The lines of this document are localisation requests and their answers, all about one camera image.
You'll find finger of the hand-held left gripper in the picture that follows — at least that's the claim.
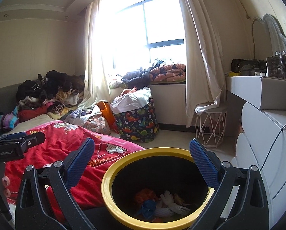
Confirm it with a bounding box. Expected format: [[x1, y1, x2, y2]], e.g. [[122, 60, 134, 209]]
[[0, 131, 26, 141], [0, 131, 46, 149]]

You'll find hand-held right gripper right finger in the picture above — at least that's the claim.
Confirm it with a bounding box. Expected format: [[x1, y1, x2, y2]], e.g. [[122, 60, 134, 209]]
[[188, 138, 270, 230]]

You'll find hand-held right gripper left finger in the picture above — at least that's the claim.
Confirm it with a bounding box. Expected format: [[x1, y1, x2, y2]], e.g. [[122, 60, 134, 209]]
[[15, 138, 95, 230]]

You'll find yellow rimmed black trash bin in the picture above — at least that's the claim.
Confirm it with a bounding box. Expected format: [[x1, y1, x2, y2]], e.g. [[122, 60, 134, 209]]
[[101, 148, 216, 230]]

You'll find clear orange candy wrapper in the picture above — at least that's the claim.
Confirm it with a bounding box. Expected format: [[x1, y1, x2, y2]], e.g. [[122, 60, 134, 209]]
[[174, 194, 189, 206]]

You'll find white yarn tassel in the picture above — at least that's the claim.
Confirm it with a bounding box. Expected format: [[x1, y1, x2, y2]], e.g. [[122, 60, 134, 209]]
[[159, 190, 175, 207], [168, 202, 192, 215]]

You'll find orange paper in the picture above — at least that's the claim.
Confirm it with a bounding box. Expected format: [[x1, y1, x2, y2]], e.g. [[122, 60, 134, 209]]
[[134, 189, 158, 205]]

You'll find blue yarn piece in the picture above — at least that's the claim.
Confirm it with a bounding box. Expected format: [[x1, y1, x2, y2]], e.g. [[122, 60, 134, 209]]
[[136, 200, 157, 219]]

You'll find person's left hand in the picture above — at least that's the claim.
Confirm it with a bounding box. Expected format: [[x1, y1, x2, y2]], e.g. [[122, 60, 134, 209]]
[[0, 174, 12, 198]]

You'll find red floral blanket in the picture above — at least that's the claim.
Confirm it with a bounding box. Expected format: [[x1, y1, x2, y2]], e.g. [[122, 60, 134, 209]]
[[3, 121, 146, 224]]

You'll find blue striped cloth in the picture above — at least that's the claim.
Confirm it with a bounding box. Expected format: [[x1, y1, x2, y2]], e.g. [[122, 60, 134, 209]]
[[0, 111, 20, 131]]

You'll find floral fabric bag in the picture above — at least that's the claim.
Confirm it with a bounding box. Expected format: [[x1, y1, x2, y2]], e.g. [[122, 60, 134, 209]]
[[82, 113, 113, 136]]

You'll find orange bag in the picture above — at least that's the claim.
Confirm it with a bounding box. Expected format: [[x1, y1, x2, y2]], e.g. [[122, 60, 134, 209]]
[[96, 102, 118, 133]]

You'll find pile of dark clothes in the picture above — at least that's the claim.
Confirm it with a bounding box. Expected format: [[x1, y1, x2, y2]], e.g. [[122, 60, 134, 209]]
[[16, 70, 86, 111]]

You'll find dinosaur print laundry basket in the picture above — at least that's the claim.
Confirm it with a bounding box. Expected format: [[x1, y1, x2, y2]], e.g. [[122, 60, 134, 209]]
[[110, 87, 159, 143]]

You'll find white dresser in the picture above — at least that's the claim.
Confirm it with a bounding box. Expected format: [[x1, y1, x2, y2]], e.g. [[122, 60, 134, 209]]
[[225, 75, 286, 222]]

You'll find white cloth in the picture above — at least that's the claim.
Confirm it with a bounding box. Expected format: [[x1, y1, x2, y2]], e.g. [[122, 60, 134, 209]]
[[110, 87, 153, 113]]

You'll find cream curtain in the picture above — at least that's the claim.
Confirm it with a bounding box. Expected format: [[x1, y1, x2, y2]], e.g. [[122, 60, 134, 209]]
[[77, 0, 113, 111], [171, 0, 228, 128]]

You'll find orange patterned quilt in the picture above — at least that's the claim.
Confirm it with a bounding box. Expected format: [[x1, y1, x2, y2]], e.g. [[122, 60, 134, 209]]
[[149, 63, 187, 82]]

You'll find dark jacket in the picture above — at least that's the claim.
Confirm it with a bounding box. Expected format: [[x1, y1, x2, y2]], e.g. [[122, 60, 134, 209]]
[[121, 68, 153, 87]]

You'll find black bag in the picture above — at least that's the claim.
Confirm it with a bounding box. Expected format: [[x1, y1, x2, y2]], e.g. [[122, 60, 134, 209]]
[[231, 58, 268, 77]]

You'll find clear acrylic organiser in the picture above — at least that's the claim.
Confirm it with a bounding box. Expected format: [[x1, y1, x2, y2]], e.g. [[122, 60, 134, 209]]
[[266, 54, 286, 80]]

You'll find wavy framed mirror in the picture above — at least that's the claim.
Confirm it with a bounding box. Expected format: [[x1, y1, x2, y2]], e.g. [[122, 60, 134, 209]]
[[250, 14, 286, 61]]

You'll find window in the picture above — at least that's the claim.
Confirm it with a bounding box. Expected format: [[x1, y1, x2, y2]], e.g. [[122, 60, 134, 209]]
[[99, 0, 187, 77]]

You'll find white wire stool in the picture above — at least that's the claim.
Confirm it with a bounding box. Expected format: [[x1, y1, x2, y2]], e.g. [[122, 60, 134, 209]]
[[195, 105, 228, 148]]

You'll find black cable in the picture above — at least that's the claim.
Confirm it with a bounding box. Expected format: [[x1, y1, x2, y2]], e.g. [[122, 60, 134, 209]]
[[257, 118, 286, 173]]

